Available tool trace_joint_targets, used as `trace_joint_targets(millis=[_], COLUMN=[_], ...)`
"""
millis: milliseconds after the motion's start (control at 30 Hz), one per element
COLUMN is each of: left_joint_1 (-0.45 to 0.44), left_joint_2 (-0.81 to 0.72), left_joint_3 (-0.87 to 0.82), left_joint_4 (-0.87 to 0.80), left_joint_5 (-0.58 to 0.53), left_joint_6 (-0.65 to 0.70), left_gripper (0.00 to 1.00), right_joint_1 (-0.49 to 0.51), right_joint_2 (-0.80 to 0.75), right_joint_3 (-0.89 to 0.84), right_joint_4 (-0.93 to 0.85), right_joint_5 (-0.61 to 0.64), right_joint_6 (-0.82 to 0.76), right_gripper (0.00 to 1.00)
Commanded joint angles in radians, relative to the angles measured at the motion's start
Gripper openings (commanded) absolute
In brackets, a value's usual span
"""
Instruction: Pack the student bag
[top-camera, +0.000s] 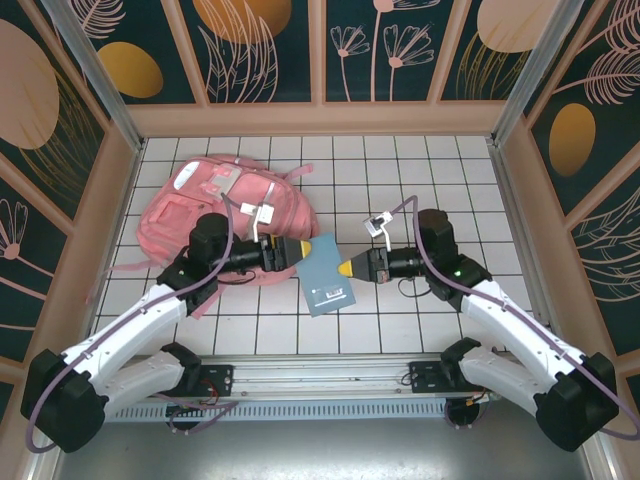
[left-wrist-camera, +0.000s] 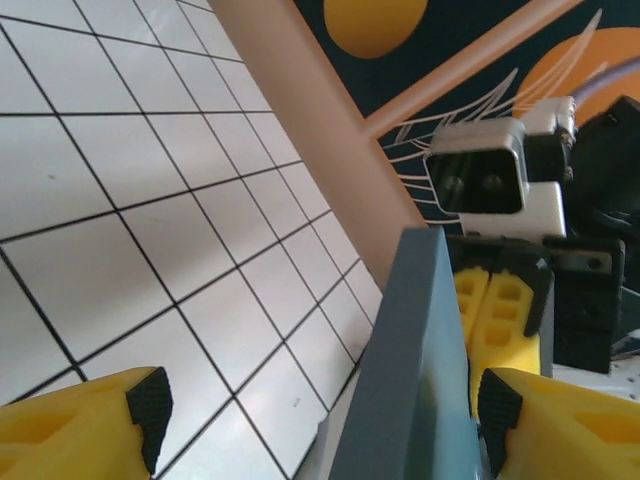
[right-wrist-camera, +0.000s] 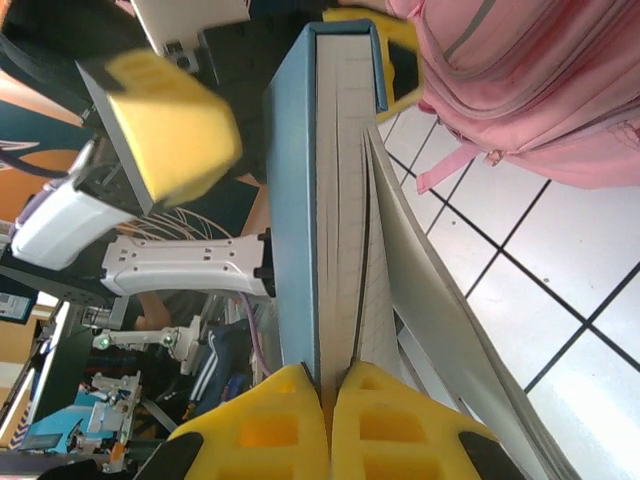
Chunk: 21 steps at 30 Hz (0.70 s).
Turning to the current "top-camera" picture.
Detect teal notebook with barcode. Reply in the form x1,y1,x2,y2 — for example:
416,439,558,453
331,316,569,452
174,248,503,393
294,230,359,319

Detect pink student backpack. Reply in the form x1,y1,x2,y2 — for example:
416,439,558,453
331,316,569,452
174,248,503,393
84,154,321,321

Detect grey metal sheet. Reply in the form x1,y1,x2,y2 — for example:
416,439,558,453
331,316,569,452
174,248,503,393
29,394,616,480

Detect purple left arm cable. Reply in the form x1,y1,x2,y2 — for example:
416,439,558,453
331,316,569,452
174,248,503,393
24,193,256,451

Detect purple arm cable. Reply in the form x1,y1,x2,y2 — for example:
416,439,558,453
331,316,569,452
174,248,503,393
389,194,640,441
24,193,256,451

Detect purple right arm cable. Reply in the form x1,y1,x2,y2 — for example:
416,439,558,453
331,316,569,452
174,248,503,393
389,194,640,441

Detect aluminium mounting rail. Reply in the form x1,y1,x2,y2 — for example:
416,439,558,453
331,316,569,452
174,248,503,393
99,355,501,401

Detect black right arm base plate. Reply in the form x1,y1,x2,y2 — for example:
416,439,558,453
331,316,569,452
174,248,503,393
408,359,451,401

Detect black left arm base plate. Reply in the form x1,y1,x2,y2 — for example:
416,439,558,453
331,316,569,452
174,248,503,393
197,363,235,396

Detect perforated grey cable tray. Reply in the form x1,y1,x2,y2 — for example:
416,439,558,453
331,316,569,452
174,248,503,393
107,403,541,421

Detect aluminium frame post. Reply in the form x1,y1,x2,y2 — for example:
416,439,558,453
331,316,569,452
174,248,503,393
489,0,586,146
39,0,146,154

